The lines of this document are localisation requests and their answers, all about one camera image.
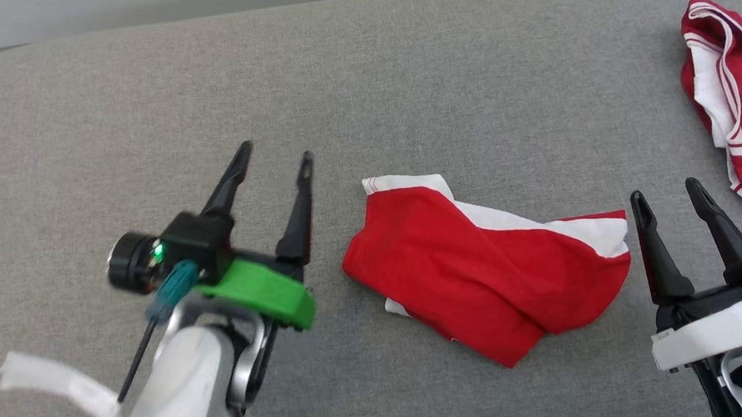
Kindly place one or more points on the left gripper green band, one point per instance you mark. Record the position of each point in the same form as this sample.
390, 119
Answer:
258, 295

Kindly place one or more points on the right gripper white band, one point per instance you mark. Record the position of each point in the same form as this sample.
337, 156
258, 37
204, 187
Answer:
717, 326

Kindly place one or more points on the red garment with white stripe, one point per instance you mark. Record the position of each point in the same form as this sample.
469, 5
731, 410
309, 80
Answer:
485, 279

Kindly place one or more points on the grey fabric sofa cushion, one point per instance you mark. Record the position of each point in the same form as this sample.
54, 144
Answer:
360, 88

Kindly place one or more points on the white tape tag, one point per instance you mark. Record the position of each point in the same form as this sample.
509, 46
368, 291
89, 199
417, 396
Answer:
57, 384

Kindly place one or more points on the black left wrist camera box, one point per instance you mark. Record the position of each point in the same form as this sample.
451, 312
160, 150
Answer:
199, 243

